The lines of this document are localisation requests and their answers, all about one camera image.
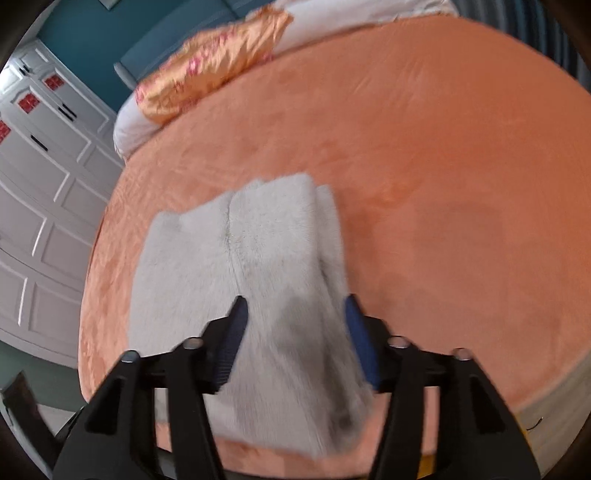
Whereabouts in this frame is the orange plush bed blanket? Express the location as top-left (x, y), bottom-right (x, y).
top-left (78, 16), bottom-right (590, 471)

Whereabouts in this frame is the white panelled wardrobe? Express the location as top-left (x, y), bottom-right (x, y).
top-left (0, 40), bottom-right (123, 368)

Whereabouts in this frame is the teal upholstered headboard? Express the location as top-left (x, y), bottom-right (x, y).
top-left (36, 0), bottom-right (279, 114)

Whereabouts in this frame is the white duvet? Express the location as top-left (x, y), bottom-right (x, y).
top-left (113, 1), bottom-right (459, 160)

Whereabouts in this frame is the cream knit sweater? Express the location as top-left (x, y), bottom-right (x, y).
top-left (128, 173), bottom-right (373, 458)

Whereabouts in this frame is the orange floral satin pillow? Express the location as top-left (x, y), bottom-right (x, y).
top-left (134, 5), bottom-right (294, 125)

